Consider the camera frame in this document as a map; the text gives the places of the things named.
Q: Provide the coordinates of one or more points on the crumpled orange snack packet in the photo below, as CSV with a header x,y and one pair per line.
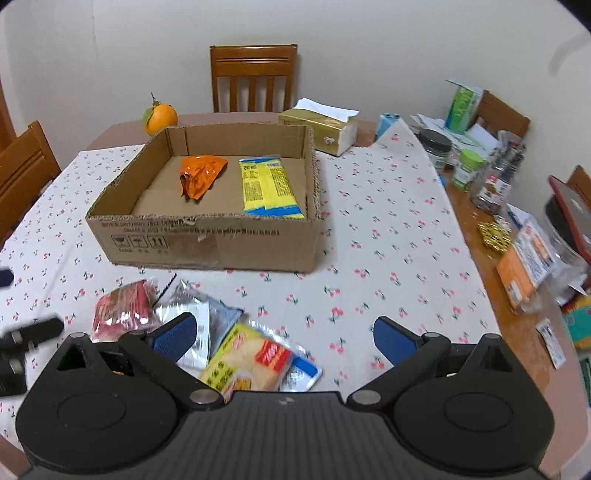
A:
x,y
201,173

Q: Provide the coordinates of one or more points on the yellow bread snack packet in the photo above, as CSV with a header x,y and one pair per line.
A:
x,y
249,360

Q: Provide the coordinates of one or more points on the cardboard box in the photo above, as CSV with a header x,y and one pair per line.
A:
x,y
258,244

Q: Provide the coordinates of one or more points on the orange fruit with leaf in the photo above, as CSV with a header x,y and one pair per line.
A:
x,y
162,117

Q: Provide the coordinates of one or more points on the green lid jar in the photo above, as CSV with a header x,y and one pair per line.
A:
x,y
467,168

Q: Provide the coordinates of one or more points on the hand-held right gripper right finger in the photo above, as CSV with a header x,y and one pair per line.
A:
x,y
392,340

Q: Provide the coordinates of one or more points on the blue and white snack packet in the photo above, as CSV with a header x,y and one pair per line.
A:
x,y
302,374

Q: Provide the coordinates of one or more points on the floral tablecloth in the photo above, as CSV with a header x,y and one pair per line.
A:
x,y
369,230

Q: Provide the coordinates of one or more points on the gold tissue box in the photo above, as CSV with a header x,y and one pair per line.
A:
x,y
318,127

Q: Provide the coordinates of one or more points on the green and yellow box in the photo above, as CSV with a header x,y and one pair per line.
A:
x,y
579,323

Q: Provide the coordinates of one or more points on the green and white carton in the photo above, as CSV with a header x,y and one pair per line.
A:
x,y
463,108

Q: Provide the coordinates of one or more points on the red round snack packet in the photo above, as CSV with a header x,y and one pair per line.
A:
x,y
187,300

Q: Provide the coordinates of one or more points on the wooden chair back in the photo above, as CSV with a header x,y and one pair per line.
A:
x,y
254,57

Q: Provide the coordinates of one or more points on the grey snack packet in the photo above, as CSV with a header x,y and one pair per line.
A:
x,y
226,321

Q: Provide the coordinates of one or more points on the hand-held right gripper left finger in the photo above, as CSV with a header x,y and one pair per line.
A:
x,y
175,336

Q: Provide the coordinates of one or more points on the glass jar with pens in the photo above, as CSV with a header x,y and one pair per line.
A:
x,y
494,187

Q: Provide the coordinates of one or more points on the small white card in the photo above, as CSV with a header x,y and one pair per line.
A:
x,y
551,344

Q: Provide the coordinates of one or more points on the small blue box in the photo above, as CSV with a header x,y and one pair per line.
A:
x,y
387,124

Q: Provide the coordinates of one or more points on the black lid jar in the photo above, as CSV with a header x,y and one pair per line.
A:
x,y
434,145

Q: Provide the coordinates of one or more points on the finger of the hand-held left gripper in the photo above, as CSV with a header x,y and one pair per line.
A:
x,y
4,278
34,330

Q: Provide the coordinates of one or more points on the orange and white packet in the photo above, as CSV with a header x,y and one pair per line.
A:
x,y
521,272

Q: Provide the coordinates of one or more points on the dark board with red edge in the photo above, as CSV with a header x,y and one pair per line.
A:
x,y
570,214

